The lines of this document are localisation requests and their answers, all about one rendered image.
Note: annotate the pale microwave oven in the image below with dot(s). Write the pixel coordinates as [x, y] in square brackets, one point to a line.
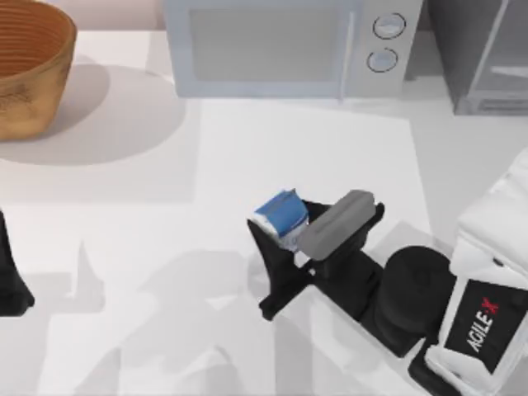
[412, 24]

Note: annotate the blue and white can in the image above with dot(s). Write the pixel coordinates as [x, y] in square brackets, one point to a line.
[280, 214]

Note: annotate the grey cabinet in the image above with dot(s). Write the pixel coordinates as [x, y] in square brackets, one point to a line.
[462, 49]

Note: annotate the pale grey rounded box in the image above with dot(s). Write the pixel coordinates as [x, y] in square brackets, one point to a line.
[334, 224]

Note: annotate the brown woven basket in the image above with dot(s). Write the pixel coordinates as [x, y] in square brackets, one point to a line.
[29, 82]

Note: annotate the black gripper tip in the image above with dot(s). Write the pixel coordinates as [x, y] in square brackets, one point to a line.
[10, 280]

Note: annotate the round microwave knob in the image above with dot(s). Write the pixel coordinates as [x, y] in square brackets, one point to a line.
[389, 25]
[382, 60]

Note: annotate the microwave oven door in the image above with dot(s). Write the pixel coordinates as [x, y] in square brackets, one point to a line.
[264, 45]

